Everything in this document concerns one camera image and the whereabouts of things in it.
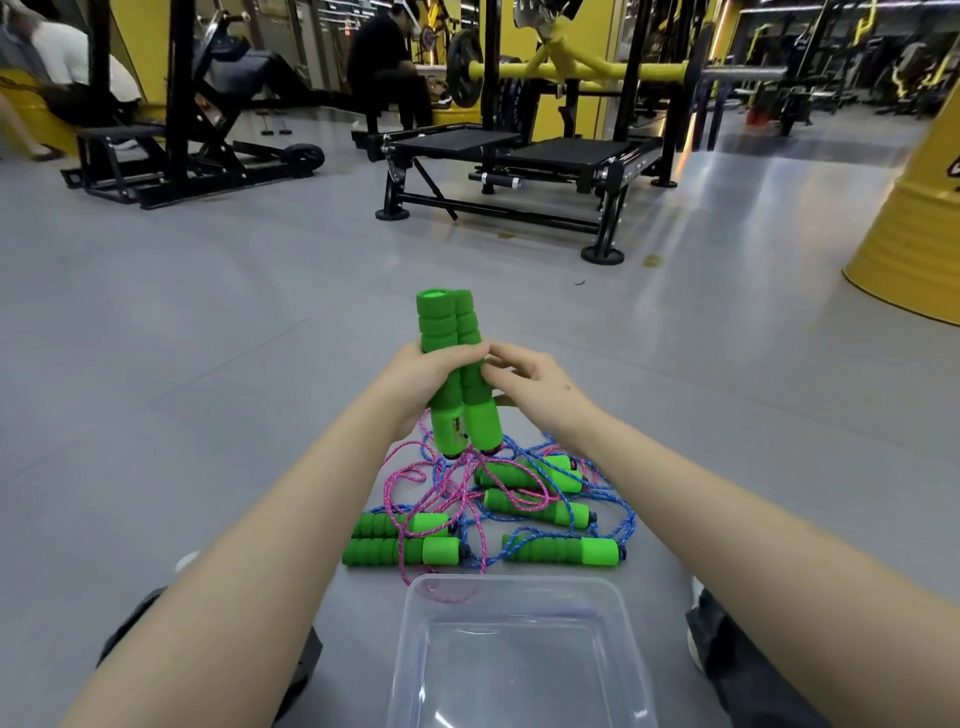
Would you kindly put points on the person's right hand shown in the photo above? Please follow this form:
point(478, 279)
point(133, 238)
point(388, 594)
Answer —
point(544, 394)

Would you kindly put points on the person's left hand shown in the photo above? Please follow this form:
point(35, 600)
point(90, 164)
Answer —
point(420, 379)

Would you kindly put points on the clear plastic box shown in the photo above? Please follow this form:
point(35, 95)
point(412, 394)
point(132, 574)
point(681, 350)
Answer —
point(517, 675)

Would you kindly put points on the person's left forearm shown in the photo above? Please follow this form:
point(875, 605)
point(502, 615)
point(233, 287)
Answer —
point(262, 570)

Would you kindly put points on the person's right forearm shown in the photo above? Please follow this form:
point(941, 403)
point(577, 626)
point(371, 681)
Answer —
point(750, 540)

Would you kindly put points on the person's right white sneaker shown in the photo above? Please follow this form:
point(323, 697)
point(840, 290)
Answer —
point(694, 637)

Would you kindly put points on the person's white sneaker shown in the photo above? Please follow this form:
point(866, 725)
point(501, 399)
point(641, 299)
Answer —
point(694, 637)
point(187, 562)

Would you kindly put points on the person's left white sneaker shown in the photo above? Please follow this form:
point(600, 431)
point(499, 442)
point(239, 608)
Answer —
point(187, 562)

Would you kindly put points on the person's left leg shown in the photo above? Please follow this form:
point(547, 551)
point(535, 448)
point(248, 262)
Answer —
point(300, 667)

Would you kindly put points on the person's leg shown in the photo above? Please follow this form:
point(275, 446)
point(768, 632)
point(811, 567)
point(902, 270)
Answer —
point(742, 675)
point(300, 667)

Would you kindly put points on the person's right leg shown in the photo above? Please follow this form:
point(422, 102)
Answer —
point(742, 675)

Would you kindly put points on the black squat rack platform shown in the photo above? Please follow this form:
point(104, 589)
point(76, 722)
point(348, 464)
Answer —
point(570, 154)

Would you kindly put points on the small black push-up bar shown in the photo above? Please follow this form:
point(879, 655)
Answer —
point(283, 123)
point(264, 124)

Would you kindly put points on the black weight plate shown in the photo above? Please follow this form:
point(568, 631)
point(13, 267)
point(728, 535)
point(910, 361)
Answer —
point(465, 67)

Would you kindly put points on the yellow barbell bar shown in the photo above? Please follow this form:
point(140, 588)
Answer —
point(600, 71)

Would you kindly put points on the black wheeled gym machine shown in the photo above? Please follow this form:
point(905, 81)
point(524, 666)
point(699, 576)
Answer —
point(180, 150)

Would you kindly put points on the red object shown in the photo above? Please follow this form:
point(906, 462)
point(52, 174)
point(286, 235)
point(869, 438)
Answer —
point(759, 109)

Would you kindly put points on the large yellow barrel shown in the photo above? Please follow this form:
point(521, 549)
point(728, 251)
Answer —
point(911, 247)

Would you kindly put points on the black yellow gym machine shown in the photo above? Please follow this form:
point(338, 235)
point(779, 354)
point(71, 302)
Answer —
point(915, 75)

